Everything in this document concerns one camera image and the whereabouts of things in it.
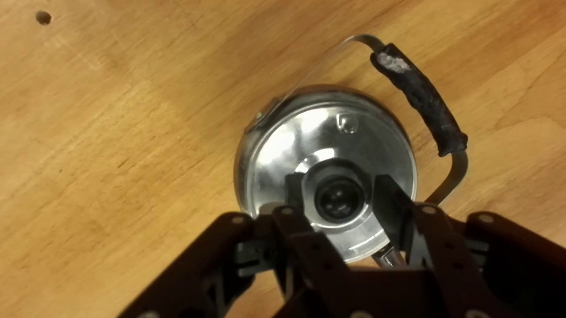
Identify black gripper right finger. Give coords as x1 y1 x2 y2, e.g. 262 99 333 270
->
374 173 566 318

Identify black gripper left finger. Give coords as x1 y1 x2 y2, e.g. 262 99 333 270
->
117 171 351 318

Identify steel teapot lid black knob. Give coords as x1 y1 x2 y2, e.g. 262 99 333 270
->
237 99 420 265

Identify steel teapot with black handle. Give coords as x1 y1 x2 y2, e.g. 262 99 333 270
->
232 32 471 267

